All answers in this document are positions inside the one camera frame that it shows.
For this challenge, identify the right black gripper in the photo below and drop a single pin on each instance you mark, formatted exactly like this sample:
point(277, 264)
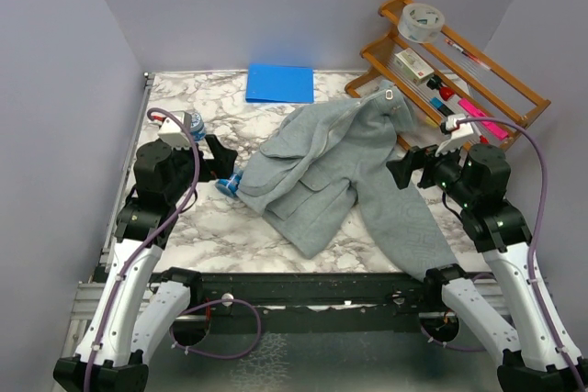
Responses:
point(415, 158)

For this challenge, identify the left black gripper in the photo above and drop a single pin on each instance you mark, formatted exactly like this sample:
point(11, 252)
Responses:
point(221, 166)

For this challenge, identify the grey zip jacket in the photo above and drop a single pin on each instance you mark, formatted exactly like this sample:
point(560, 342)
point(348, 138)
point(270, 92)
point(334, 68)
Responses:
point(325, 159)

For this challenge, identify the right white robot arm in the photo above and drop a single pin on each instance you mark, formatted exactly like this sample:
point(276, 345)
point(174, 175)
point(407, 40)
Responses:
point(532, 350)

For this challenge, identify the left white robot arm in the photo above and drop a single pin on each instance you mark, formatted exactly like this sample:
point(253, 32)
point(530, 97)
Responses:
point(115, 353)

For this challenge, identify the blue lying jar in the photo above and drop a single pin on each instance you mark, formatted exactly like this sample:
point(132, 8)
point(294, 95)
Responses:
point(229, 186)

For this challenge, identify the blue upright jar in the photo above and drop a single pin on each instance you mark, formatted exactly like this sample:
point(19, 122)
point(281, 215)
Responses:
point(197, 127)

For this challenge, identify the blue black marker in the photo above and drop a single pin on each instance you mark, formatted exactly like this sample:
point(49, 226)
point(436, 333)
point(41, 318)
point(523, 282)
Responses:
point(441, 107)

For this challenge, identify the wooden tiered rack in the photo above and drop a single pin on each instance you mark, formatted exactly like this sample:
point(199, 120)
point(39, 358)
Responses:
point(495, 94)

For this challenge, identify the blue binder folder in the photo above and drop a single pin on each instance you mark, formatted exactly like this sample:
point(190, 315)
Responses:
point(274, 84)

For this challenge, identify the small white green box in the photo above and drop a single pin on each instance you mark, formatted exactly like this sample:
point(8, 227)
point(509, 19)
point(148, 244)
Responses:
point(413, 66)

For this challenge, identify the red white pen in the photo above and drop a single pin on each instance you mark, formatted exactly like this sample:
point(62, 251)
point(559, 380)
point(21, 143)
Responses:
point(451, 43)

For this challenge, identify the clear tape roll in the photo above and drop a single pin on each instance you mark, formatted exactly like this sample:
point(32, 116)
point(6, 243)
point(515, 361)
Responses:
point(421, 23)

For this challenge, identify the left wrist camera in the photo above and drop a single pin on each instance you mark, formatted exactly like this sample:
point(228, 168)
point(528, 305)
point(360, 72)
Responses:
point(171, 133)

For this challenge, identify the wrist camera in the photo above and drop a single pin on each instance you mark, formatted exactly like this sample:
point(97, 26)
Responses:
point(171, 133)
point(458, 133)

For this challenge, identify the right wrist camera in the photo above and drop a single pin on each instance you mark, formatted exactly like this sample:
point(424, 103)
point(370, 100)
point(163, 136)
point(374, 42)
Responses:
point(458, 133)

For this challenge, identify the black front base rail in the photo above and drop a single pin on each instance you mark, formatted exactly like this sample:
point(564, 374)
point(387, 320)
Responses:
point(307, 303)

